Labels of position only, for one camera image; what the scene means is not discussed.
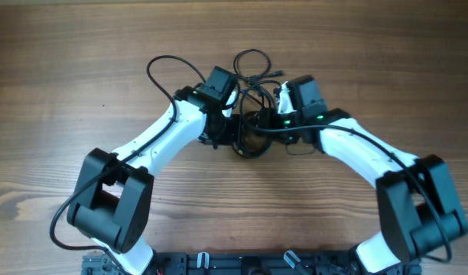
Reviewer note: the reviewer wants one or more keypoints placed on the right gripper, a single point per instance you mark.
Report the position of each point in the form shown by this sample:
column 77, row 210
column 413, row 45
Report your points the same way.
column 286, row 139

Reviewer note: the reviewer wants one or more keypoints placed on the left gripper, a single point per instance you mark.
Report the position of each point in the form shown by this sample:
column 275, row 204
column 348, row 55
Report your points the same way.
column 231, row 137

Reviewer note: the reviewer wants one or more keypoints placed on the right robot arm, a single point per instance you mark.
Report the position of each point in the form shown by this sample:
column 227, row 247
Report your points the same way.
column 419, row 208

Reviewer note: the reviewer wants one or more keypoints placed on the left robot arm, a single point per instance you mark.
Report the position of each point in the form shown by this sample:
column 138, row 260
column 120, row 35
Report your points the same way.
column 115, row 189

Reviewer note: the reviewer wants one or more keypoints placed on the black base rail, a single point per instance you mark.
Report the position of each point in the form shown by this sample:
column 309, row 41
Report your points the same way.
column 320, row 263

